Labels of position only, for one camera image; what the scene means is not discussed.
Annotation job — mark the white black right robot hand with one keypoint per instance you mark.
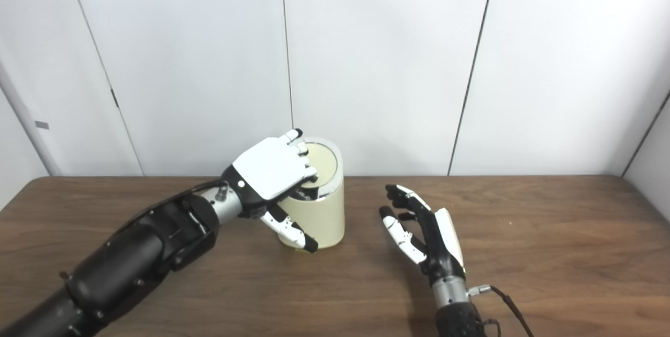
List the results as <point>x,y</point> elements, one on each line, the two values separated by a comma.
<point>439,250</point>

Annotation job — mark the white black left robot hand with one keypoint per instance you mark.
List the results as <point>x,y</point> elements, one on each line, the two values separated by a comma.
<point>272,169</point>

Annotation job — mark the round cream bin lid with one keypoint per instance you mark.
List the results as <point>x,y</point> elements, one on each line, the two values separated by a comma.
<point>324,161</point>

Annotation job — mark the cream-colored bin body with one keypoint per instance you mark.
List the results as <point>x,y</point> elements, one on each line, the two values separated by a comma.
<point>324,216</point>

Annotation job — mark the grey wall label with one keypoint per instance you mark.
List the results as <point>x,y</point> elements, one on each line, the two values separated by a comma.
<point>42,125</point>

